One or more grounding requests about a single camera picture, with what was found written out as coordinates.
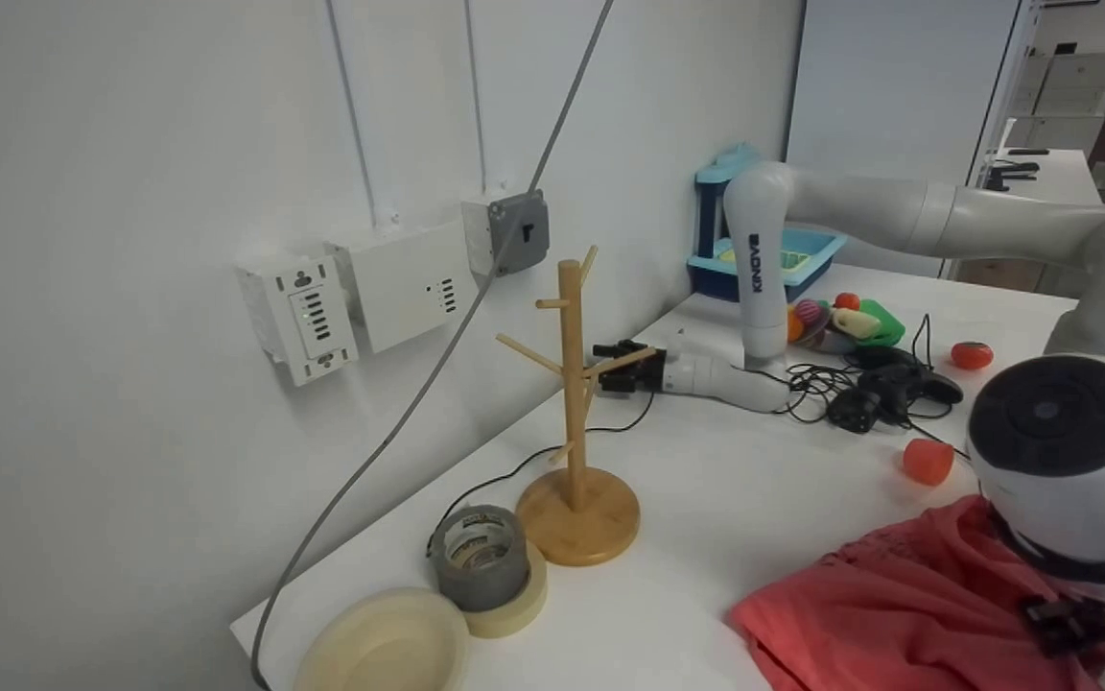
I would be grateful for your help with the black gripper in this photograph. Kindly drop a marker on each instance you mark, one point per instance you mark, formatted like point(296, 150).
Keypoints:
point(1071, 623)

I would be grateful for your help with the coral pink shirt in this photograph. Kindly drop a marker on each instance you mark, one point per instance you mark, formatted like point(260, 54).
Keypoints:
point(885, 602)

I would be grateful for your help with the white idle robot arm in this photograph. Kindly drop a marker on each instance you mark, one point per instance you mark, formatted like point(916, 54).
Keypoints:
point(1027, 225)

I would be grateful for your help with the red flat toy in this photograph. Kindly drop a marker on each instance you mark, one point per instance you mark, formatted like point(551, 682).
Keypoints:
point(972, 356)

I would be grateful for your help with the black game controller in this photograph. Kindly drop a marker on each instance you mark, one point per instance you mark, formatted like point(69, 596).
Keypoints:
point(910, 378)

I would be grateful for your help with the green yellow toy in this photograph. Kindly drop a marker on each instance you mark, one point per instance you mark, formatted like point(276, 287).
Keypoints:
point(879, 325)

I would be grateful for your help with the small red toy piece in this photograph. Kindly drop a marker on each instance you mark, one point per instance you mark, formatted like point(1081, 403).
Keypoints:
point(847, 301)

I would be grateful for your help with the pink round toy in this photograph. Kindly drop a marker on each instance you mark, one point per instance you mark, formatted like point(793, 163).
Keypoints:
point(807, 325)

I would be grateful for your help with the white background desk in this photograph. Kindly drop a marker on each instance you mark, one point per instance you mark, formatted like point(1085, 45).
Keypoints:
point(1036, 165)

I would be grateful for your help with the blue white spray bottle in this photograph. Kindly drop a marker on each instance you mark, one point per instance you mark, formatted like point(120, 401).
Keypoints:
point(718, 274)

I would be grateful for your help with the wooden mug tree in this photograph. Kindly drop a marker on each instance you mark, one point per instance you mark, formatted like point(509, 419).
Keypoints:
point(576, 518)

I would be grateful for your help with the beige tape roll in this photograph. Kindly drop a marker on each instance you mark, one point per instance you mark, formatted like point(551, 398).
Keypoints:
point(514, 621)

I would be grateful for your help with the grey tape roll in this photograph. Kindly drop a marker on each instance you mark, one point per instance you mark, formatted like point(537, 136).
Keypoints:
point(477, 594)

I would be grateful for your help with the grey junction box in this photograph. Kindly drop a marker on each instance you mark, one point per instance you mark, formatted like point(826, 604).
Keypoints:
point(514, 233)

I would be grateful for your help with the cream plastic bowl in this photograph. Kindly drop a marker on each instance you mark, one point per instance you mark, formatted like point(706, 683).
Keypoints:
point(383, 645)

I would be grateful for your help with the plain white wall box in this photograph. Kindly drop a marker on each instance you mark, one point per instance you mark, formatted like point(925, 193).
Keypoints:
point(402, 291)

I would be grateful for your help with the white wall conduit pipe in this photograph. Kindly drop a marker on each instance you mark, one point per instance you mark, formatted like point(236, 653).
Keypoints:
point(477, 99)
point(352, 115)

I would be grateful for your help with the white wall socket box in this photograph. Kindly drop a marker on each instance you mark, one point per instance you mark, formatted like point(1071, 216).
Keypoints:
point(308, 312)

